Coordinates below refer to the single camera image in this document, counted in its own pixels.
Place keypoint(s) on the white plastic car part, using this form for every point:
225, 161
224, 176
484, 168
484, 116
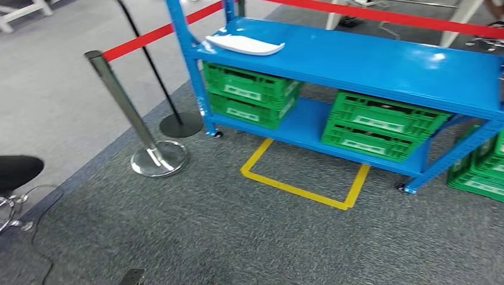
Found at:
244, 44

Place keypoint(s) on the blue metal shelf rack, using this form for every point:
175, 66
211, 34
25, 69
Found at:
354, 59

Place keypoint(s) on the black round stool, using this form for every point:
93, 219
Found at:
17, 171

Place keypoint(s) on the white desk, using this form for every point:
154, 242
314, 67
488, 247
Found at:
458, 27

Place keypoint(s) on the white bench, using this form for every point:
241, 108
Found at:
23, 11

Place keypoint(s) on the black stanchion post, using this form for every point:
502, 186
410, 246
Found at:
181, 125

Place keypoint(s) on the chrome stanchion post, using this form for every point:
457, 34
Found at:
159, 159

